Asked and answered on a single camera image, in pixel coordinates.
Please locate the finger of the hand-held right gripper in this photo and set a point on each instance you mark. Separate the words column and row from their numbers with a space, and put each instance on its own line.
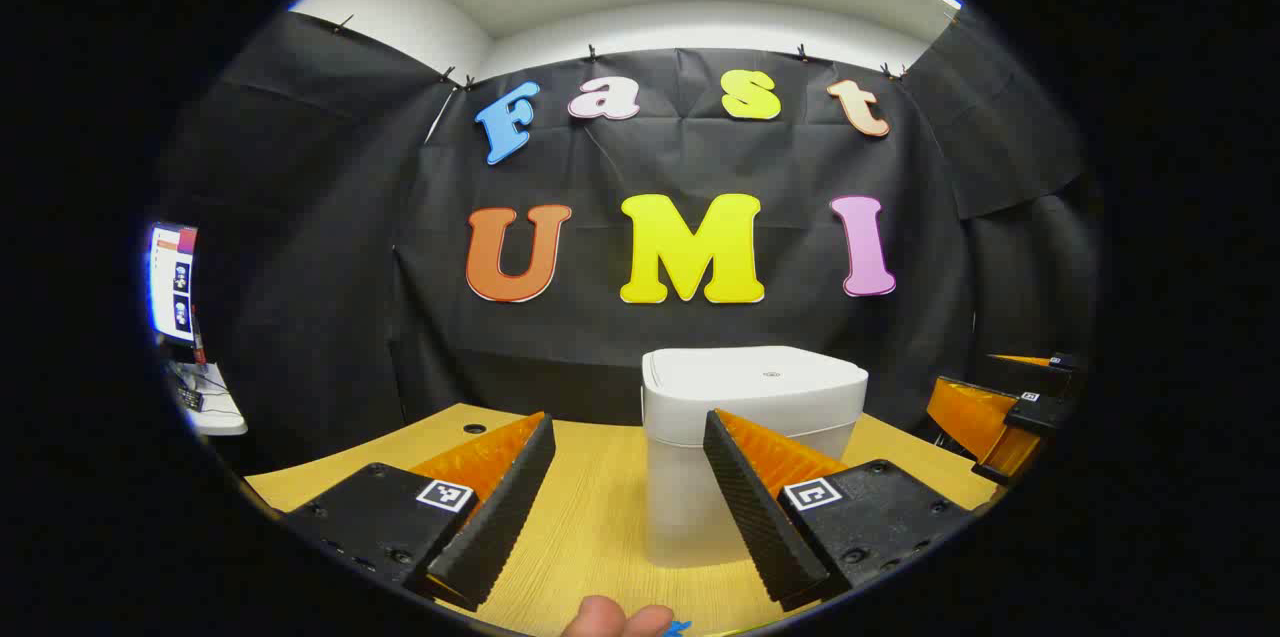
column 1062, row 363
column 965, row 412

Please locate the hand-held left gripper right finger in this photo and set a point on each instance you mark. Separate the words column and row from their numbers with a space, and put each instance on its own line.
column 750, row 507

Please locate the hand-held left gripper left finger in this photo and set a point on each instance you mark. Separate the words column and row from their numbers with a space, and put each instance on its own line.
column 500, row 517

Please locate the white desktop garbage bin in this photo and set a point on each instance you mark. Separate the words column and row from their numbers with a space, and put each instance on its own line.
column 760, row 387

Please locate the blue paper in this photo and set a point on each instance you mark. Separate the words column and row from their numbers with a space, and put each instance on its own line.
column 677, row 628

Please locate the wooden desktop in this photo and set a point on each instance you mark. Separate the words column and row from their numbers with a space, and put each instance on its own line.
column 600, row 497

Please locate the white side table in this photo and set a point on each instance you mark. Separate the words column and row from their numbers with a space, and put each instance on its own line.
column 215, row 412

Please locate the computer monitor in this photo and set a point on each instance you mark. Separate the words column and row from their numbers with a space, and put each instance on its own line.
column 172, row 282

